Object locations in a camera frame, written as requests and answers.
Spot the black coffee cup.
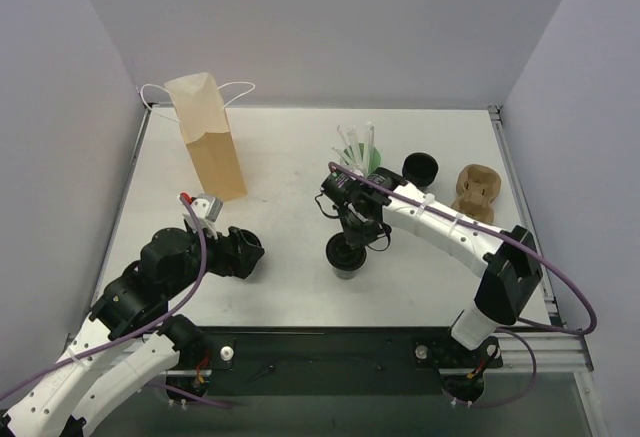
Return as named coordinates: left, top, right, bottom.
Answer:
left=329, top=257, right=366, bottom=280

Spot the brown pulp cup carrier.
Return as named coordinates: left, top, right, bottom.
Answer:
left=451, top=164, right=502, bottom=225

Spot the brown paper bag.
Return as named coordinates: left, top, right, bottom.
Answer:
left=138, top=72, right=255, bottom=202

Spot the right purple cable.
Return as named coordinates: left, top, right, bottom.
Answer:
left=327, top=161, right=599, bottom=408

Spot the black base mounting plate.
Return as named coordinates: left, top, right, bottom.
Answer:
left=155, top=327, right=503, bottom=402

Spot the green straw holder cup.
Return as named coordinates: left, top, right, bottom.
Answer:
left=338, top=147, right=382, bottom=176

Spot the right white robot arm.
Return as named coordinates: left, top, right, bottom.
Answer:
left=320, top=166, right=542, bottom=365

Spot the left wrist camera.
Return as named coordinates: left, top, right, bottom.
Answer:
left=183, top=193, right=223, bottom=238

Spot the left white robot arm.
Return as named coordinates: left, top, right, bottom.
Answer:
left=1, top=227, right=264, bottom=436

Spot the black cup lid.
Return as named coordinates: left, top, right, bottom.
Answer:
left=325, top=233, right=367, bottom=272

